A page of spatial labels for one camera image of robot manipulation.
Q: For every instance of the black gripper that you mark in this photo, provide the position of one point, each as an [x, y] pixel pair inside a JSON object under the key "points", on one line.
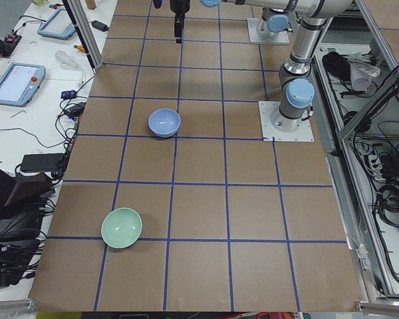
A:
{"points": [[178, 6]]}

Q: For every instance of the green ceramic bowl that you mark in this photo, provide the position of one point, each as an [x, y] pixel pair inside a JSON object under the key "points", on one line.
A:
{"points": [[121, 228]]}

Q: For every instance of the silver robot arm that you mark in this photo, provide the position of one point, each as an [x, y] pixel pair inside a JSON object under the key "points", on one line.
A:
{"points": [[297, 91], [271, 28]]}

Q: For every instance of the blue ceramic bowl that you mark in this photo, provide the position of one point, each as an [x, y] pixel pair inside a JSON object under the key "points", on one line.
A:
{"points": [[164, 122]]}

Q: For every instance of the black power adapter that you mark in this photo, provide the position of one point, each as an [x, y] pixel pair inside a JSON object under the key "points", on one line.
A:
{"points": [[99, 26]]}

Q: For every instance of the gold metal cylinder tool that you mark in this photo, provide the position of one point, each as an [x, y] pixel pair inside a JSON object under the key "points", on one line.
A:
{"points": [[80, 48]]}

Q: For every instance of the far blue teach pendant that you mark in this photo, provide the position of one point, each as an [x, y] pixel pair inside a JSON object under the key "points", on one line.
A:
{"points": [[57, 26]]}

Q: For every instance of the blue teach pendant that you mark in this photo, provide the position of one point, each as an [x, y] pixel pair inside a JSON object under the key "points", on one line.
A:
{"points": [[57, 26], [19, 83]]}

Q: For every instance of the small blue plaid object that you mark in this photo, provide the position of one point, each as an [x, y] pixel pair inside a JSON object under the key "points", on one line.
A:
{"points": [[68, 94]]}

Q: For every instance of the near blue teach pendant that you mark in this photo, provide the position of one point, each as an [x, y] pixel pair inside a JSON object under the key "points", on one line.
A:
{"points": [[19, 83]]}

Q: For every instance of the black laptop power brick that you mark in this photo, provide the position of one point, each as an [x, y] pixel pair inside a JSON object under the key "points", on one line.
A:
{"points": [[41, 162]]}

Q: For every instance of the aluminium frame post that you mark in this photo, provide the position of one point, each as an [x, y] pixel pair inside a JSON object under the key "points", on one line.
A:
{"points": [[79, 20]]}

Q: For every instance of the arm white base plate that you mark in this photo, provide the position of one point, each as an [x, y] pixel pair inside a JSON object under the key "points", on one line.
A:
{"points": [[276, 128], [259, 33]]}

